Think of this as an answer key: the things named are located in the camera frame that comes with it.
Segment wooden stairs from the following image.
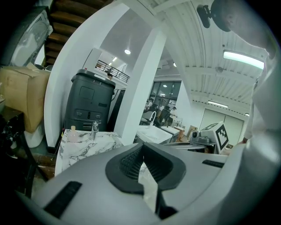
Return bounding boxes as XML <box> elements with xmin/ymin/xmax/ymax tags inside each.
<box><xmin>44</xmin><ymin>0</ymin><xmax>117</xmax><ymax>67</ymax></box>

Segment black cabinet appliance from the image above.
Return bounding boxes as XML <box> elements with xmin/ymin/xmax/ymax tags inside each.
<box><xmin>64</xmin><ymin>69</ymin><xmax>116</xmax><ymax>133</ymax></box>

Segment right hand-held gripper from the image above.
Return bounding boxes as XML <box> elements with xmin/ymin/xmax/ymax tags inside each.
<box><xmin>163</xmin><ymin>121</ymin><xmax>230</xmax><ymax>155</ymax></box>

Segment white ceramic wash basin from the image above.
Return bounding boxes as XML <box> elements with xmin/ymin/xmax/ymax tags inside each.
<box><xmin>136</xmin><ymin>125</ymin><xmax>173</xmax><ymax>145</ymax></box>

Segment small beige round object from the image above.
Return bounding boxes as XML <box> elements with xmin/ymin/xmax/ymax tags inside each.
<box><xmin>68</xmin><ymin>125</ymin><xmax>79</xmax><ymax>144</ymax></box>

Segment person's face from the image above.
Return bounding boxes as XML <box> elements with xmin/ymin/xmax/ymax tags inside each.
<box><xmin>211</xmin><ymin>0</ymin><xmax>245</xmax><ymax>33</ymax></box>

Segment black head-worn camera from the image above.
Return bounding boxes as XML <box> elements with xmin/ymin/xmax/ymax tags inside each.
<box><xmin>196</xmin><ymin>4</ymin><xmax>213</xmax><ymax>29</ymax></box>

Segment white ceramic fixture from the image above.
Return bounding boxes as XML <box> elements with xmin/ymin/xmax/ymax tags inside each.
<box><xmin>24</xmin><ymin>125</ymin><xmax>47</xmax><ymax>148</ymax></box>

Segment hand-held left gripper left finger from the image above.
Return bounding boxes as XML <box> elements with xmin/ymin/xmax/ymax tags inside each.
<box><xmin>16</xmin><ymin>142</ymin><xmax>161</xmax><ymax>225</ymax></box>

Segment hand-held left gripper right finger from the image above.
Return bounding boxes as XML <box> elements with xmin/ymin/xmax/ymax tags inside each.
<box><xmin>143</xmin><ymin>142</ymin><xmax>228</xmax><ymax>221</ymax></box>

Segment long ceiling light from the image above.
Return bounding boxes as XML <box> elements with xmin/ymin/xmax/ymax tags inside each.
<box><xmin>223</xmin><ymin>50</ymin><xmax>265</xmax><ymax>70</ymax></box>
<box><xmin>207</xmin><ymin>100</ymin><xmax>229</xmax><ymax>109</ymax></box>

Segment black railing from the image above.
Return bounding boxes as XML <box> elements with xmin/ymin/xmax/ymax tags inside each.
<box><xmin>96</xmin><ymin>60</ymin><xmax>130</xmax><ymax>84</ymax></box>

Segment grey appliance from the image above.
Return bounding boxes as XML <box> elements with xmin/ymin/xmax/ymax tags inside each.
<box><xmin>2</xmin><ymin>6</ymin><xmax>54</xmax><ymax>67</ymax></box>

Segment chrome faucet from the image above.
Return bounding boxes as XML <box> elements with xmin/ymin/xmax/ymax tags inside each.
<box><xmin>90</xmin><ymin>121</ymin><xmax>102</xmax><ymax>142</ymax></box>

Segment person's white shirt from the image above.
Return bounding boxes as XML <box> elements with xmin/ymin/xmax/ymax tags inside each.
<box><xmin>219</xmin><ymin>33</ymin><xmax>281</xmax><ymax>209</ymax></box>

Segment large cardboard box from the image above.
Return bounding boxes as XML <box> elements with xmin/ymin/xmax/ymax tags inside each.
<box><xmin>0</xmin><ymin>65</ymin><xmax>51</xmax><ymax>134</ymax></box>

